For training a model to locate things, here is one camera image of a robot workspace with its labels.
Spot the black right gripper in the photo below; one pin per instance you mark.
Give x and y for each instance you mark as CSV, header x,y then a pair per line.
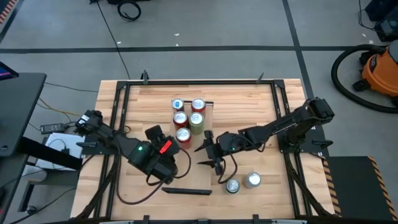
x,y
227,144

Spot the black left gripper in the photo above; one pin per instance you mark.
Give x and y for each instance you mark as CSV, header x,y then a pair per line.
x,y
158,165

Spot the red soda can blue logo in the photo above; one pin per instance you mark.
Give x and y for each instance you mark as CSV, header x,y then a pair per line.
x,y
198,105
183,137

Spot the red cola can black lettering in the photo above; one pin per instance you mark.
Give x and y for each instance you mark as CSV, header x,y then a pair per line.
x,y
180,118

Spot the pale green soda can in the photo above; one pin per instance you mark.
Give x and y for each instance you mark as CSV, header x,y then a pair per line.
x,y
196,122

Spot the green Sprite can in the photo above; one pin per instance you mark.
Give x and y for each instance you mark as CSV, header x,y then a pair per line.
x,y
232,185

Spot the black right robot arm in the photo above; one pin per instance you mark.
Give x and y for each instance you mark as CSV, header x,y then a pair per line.
x,y
280,124

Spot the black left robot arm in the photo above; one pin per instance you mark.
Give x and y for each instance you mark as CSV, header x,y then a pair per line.
x,y
124,146

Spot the slim silver blue can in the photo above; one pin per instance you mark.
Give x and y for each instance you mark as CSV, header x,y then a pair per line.
x,y
177,104

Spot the silver soda can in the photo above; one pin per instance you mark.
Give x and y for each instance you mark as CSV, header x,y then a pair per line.
x,y
252,180

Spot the white box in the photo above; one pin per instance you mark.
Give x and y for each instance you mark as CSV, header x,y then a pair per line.
x,y
62,146

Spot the black power adapter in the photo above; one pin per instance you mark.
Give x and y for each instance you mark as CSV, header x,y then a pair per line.
x,y
53,128

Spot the black diagonal beam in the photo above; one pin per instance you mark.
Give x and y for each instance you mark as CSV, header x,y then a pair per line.
x,y
53,154

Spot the black desk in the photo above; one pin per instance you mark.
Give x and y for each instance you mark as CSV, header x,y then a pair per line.
x,y
18,109

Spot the orange shop vacuum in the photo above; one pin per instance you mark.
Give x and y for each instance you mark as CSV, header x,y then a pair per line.
x,y
335,77
381,71

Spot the black hazard-striped platform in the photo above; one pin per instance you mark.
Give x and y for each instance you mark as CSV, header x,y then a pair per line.
x,y
357,186

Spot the laptop screen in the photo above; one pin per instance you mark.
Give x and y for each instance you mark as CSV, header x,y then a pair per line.
x,y
6,71

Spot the black equipment case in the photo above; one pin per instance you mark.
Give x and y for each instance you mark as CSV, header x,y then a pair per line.
x,y
385,18

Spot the wooden shelf black metal frame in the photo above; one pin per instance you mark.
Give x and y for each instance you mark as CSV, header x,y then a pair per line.
x,y
186,177

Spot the black frame clamp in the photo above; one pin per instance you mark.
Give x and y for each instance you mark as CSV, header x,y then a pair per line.
x,y
145,219
260,79
255,218
145,77

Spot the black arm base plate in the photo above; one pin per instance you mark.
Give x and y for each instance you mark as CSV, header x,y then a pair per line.
x,y
311,144
90,146

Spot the black table frame rails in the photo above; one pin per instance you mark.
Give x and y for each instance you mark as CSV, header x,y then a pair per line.
x,y
202,82

